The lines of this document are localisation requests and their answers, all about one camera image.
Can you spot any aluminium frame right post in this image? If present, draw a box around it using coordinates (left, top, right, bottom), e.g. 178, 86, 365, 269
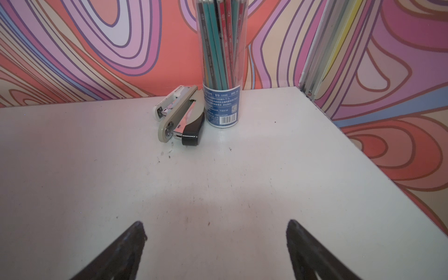
299, 0, 363, 101

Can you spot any grey clear stapler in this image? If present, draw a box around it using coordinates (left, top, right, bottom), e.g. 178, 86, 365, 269
153, 85, 205, 147

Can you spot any clear jar blue lid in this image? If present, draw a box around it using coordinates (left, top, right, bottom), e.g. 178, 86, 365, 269
194, 0, 249, 128

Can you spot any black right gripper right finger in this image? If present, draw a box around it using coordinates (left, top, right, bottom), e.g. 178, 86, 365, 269
286, 219, 359, 280

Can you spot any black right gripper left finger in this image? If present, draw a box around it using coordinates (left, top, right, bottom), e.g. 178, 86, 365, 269
72, 221, 147, 280

